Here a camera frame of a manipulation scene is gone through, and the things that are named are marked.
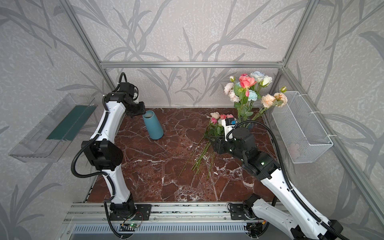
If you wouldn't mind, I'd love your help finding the teal ceramic vase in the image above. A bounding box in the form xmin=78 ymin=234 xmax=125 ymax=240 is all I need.
xmin=143 ymin=111 xmax=164 ymax=140

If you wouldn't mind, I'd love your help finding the peach carnation stem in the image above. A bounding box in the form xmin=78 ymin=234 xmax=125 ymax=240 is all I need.
xmin=224 ymin=76 xmax=240 ymax=103

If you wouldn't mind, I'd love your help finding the cream peach flower stem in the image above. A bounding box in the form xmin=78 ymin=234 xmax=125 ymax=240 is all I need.
xmin=252 ymin=86 xmax=288 ymax=120

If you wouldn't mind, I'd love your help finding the white rose stem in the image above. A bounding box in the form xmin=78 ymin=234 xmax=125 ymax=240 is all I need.
xmin=251 ymin=71 xmax=273 ymax=91

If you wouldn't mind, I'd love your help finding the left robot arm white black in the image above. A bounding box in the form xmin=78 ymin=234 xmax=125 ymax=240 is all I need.
xmin=71 ymin=73 xmax=146 ymax=220

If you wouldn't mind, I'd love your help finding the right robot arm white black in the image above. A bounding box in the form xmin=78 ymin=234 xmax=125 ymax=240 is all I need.
xmin=209 ymin=118 xmax=346 ymax=240

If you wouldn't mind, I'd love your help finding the pink white rose bunch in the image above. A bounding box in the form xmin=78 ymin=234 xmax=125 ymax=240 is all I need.
xmin=179 ymin=112 xmax=237 ymax=177

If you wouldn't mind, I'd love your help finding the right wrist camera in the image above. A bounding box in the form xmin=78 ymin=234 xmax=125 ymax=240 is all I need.
xmin=221 ymin=117 xmax=237 ymax=142

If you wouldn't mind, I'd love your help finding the white wire mesh basket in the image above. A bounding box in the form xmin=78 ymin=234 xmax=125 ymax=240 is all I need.
xmin=272 ymin=91 xmax=333 ymax=164

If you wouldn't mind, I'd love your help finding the clear plastic wall tray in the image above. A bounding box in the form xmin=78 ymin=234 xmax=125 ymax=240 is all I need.
xmin=9 ymin=94 xmax=98 ymax=163

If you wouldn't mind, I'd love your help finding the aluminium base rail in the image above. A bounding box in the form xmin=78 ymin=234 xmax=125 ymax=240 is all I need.
xmin=61 ymin=201 xmax=316 ymax=235

